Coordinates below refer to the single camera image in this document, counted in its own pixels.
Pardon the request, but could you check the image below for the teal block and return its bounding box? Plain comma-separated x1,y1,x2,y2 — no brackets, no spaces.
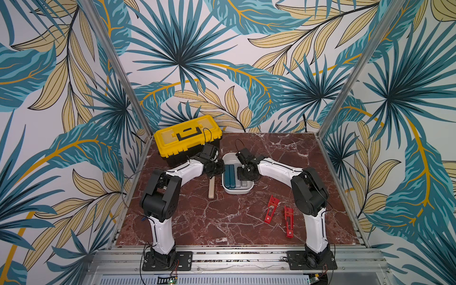
224,165,231,189
229,165,236,189

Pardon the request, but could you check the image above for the white rectangular tray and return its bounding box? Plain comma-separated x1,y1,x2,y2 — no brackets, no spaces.
222,153,254,195

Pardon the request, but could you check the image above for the beige wooden block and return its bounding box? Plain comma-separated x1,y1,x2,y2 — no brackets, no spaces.
208,177,215,199

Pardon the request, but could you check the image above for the red clip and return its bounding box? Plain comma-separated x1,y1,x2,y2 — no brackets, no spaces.
284,207,294,239
264,195,280,224

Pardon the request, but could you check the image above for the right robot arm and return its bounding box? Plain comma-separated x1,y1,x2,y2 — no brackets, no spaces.
236,148,331,266

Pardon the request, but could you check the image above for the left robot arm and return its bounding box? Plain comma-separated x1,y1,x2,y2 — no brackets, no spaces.
140,143,224,267

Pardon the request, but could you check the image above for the yellow black toolbox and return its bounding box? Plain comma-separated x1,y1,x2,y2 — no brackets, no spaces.
154,115,223,167

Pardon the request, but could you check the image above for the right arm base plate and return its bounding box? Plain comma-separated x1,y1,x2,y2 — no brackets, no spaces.
285,250,338,271

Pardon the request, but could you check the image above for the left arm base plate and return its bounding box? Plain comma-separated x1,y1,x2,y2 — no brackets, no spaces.
141,250,193,272

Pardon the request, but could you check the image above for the aluminium front rail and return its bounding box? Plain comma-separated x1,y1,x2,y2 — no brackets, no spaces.
82,245,396,285

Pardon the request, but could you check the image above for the left aluminium frame post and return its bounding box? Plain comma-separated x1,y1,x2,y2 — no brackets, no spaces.
80,0,153,139

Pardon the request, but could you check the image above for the aluminium frame post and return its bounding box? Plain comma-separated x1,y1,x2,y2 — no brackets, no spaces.
317,1,405,138
80,0,153,139

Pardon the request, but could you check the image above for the right aluminium frame post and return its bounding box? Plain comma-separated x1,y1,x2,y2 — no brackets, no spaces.
317,1,405,138

